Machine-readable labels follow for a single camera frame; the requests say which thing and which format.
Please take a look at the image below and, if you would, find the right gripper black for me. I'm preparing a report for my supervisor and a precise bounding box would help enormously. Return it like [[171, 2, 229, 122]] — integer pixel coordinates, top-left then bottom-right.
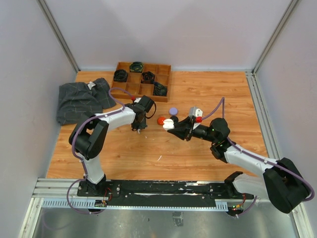
[[168, 117, 217, 143]]

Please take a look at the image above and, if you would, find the white earbud charging case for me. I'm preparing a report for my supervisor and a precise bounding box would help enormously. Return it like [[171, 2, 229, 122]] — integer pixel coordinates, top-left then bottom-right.
[[163, 119, 174, 130]]

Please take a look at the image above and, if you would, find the orange earbud charging case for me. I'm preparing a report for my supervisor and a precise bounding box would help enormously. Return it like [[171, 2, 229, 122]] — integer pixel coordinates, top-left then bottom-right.
[[157, 117, 166, 125]]

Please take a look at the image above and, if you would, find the purple earbud charging case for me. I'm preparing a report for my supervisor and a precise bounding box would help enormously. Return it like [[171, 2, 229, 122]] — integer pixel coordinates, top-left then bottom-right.
[[168, 107, 178, 116]]

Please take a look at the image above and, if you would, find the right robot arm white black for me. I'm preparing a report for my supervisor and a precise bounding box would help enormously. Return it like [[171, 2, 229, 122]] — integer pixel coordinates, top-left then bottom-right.
[[163, 117, 315, 213]]

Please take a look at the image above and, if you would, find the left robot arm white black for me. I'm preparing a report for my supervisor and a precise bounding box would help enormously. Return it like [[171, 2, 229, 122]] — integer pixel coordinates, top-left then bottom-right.
[[69, 95, 157, 196]]

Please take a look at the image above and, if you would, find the dark blue rolled tie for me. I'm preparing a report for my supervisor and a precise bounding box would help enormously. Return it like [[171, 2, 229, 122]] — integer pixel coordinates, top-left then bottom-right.
[[153, 82, 168, 97]]

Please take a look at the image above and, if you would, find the wooden compartment tray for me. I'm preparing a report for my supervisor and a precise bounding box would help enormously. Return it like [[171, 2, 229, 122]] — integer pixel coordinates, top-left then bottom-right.
[[111, 61, 171, 103]]

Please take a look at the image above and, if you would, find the dark red rolled tie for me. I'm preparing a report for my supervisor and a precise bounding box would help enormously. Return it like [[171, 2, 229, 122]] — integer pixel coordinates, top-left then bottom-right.
[[141, 71, 156, 84]]

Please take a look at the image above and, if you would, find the dark rolled tie left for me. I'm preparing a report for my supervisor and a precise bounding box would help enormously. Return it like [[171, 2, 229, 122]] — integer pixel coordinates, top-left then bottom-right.
[[113, 69, 128, 82]]

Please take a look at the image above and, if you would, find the dark rolled tie top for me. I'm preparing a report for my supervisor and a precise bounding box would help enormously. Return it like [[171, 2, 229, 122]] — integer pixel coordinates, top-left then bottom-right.
[[129, 61, 144, 73]]

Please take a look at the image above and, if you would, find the grey checked cloth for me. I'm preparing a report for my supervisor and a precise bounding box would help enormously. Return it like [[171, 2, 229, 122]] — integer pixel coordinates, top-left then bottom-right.
[[56, 78, 116, 125]]

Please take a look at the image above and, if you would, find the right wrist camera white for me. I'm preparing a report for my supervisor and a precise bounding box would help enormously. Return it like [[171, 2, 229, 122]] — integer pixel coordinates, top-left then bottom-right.
[[189, 106, 203, 123]]

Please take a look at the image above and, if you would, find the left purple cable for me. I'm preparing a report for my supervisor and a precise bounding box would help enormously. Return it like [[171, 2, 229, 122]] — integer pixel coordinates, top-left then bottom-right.
[[66, 87, 137, 215]]

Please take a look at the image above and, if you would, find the purple cable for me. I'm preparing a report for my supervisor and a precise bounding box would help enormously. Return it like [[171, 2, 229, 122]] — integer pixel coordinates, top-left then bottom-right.
[[195, 97, 315, 219], [66, 87, 137, 215]]

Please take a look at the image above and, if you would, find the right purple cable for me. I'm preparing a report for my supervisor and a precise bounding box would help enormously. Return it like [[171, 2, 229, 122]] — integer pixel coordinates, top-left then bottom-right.
[[195, 97, 315, 219]]

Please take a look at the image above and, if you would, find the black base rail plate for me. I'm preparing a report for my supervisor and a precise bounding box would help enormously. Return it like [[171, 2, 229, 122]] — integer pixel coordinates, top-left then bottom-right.
[[77, 180, 254, 203]]

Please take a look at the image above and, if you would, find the white cable duct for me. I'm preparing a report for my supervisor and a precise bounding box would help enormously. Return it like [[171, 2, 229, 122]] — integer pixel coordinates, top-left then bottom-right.
[[51, 197, 228, 212]]

